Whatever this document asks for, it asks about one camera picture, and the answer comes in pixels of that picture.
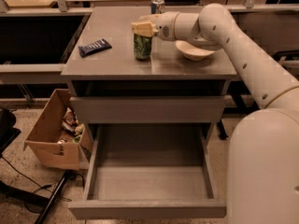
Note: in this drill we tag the grey drawer cabinet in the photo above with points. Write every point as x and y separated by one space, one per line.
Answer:
116 72

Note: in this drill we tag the white paper bowl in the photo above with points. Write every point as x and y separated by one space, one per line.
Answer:
191 52

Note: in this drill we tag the dark blue snack bar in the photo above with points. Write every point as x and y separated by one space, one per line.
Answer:
93 47

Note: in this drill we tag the black stand with cable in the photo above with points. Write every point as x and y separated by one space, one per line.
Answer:
21 169

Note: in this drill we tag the green soda can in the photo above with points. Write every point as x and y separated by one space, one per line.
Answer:
142 47

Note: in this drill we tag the cardboard box with trash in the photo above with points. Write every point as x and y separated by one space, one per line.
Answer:
52 144

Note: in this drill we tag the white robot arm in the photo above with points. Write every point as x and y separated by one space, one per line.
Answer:
263 156

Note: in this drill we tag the blue silver tall can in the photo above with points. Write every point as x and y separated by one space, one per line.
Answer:
157 7

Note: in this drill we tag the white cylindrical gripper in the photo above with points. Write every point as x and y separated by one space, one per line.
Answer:
164 26

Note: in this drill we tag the open grey middle drawer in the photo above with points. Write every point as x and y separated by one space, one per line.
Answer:
149 171

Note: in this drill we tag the closed grey top drawer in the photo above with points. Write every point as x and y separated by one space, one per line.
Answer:
104 110

